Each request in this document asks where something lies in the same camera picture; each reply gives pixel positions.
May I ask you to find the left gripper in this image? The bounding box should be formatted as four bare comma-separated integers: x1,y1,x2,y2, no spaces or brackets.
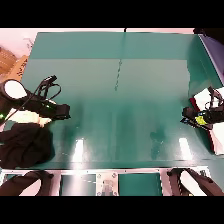
54,103,72,121

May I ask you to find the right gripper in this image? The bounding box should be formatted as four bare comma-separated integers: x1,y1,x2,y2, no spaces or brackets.
180,106,202,129

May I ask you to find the cream garment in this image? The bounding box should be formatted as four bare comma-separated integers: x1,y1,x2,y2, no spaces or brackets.
11,109,53,128

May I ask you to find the red garment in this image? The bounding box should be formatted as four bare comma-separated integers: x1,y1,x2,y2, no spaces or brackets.
205,127,220,155

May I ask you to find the black garment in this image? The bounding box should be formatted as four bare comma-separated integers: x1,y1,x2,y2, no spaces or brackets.
0,121,56,170

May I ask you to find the brown cardboard box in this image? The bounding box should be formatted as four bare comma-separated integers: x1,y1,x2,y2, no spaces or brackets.
0,46,30,83

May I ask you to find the black cable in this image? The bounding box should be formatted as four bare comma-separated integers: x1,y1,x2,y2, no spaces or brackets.
45,83,63,102

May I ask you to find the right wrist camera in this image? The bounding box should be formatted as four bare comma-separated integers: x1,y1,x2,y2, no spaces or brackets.
205,86,224,111

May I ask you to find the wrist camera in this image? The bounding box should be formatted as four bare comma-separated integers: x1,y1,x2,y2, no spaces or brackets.
205,86,224,111
35,74,58,98

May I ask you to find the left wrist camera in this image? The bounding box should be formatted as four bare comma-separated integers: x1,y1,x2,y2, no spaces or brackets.
35,74,58,98

